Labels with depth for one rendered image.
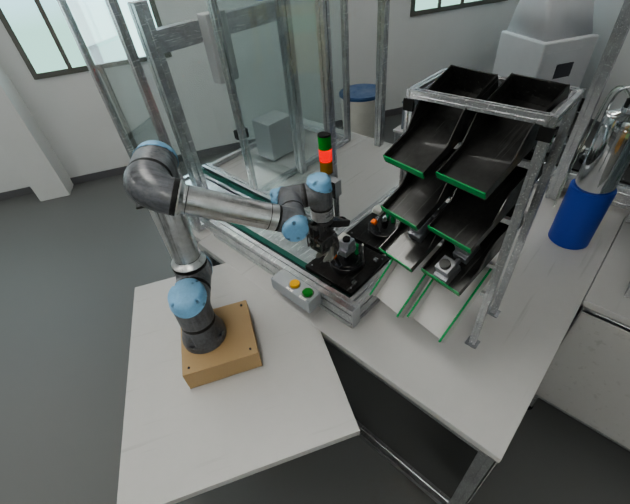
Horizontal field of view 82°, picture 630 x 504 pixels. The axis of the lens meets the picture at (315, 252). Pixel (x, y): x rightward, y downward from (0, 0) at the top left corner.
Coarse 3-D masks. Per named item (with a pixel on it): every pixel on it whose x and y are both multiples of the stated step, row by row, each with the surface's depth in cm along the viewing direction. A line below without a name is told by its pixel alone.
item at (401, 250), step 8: (400, 224) 116; (400, 232) 117; (432, 232) 112; (392, 240) 117; (400, 240) 116; (408, 240) 114; (424, 240) 112; (432, 240) 107; (440, 240) 110; (384, 248) 117; (392, 248) 116; (400, 248) 114; (408, 248) 113; (416, 248) 112; (424, 248) 111; (432, 248) 109; (392, 256) 112; (400, 256) 113; (408, 256) 112; (416, 256) 111; (424, 256) 109; (400, 264) 111; (408, 264) 110; (416, 264) 108
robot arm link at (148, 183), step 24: (144, 168) 88; (144, 192) 87; (168, 192) 88; (192, 192) 91; (216, 192) 94; (216, 216) 94; (240, 216) 95; (264, 216) 97; (288, 216) 99; (288, 240) 101
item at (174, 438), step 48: (144, 288) 160; (240, 288) 155; (144, 336) 141; (288, 336) 135; (144, 384) 125; (240, 384) 122; (288, 384) 121; (336, 384) 120; (144, 432) 113; (192, 432) 112; (240, 432) 111; (288, 432) 110; (336, 432) 108; (144, 480) 103; (192, 480) 102
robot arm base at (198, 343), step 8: (216, 320) 124; (208, 328) 120; (216, 328) 123; (224, 328) 127; (184, 336) 121; (192, 336) 119; (200, 336) 119; (208, 336) 120; (216, 336) 123; (224, 336) 126; (184, 344) 123; (192, 344) 122; (200, 344) 120; (208, 344) 121; (216, 344) 123; (192, 352) 123; (200, 352) 122
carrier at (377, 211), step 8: (376, 208) 168; (368, 216) 167; (376, 216) 167; (384, 216) 153; (360, 224) 163; (368, 224) 160; (384, 224) 155; (392, 224) 158; (352, 232) 159; (360, 232) 159; (368, 232) 158; (376, 232) 154; (384, 232) 155; (392, 232) 154; (360, 240) 155; (368, 240) 155; (376, 240) 154; (384, 240) 154; (376, 248) 150
